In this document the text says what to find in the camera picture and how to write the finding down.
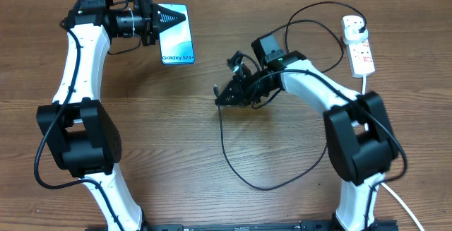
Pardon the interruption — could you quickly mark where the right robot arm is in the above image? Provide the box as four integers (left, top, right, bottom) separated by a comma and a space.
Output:
215, 34, 406, 230

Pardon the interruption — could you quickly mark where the white power strip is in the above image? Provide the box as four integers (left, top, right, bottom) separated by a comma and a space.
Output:
341, 15, 375, 78

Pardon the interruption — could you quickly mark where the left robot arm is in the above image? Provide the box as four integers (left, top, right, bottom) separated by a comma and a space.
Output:
36, 0, 194, 230

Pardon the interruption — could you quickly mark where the white charger plug adapter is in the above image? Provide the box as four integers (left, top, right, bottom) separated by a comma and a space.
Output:
343, 21, 369, 45

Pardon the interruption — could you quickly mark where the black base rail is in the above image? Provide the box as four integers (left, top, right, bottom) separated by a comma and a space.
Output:
84, 219, 399, 231

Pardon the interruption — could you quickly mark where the black USB charging cable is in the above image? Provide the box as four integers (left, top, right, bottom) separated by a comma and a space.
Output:
213, 1, 368, 191

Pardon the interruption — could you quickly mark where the blue Galaxy smartphone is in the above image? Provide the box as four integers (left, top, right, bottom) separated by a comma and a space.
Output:
159, 4, 195, 65

